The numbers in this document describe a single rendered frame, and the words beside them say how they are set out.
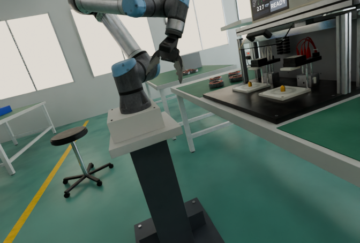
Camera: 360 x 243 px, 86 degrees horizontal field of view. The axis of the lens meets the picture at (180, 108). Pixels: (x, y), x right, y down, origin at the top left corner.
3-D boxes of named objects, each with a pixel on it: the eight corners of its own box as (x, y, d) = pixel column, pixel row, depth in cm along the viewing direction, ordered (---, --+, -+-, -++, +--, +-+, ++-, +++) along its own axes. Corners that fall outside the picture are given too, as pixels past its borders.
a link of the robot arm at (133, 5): (51, -16, 85) (136, -14, 65) (74, -13, 94) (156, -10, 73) (57, 13, 91) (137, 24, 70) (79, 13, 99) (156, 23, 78)
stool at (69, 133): (54, 203, 182) (28, 150, 167) (68, 175, 229) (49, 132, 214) (112, 181, 194) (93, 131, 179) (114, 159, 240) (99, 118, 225)
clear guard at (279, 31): (280, 44, 62) (279, 24, 61) (239, 50, 85) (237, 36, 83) (355, 24, 69) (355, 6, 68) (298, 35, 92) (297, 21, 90)
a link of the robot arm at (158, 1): (136, -5, 78) (158, -5, 73) (154, -3, 87) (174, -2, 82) (137, 16, 82) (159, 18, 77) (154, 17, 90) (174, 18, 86)
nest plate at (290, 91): (282, 100, 80) (282, 98, 80) (258, 96, 94) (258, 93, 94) (310, 91, 83) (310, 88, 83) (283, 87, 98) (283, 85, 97)
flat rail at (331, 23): (342, 25, 67) (342, 16, 66) (239, 45, 125) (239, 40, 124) (344, 25, 67) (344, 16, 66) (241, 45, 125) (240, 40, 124)
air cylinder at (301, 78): (310, 87, 88) (310, 75, 86) (297, 85, 95) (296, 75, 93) (320, 84, 89) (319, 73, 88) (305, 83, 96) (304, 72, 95)
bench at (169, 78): (171, 142, 249) (156, 86, 229) (151, 111, 423) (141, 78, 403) (244, 116, 273) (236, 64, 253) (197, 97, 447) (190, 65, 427)
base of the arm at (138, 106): (119, 116, 86) (112, 96, 83) (121, 108, 100) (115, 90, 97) (152, 108, 88) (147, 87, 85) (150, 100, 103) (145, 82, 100)
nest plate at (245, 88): (247, 93, 103) (247, 91, 103) (232, 90, 117) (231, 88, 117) (270, 85, 106) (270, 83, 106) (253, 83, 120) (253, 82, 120)
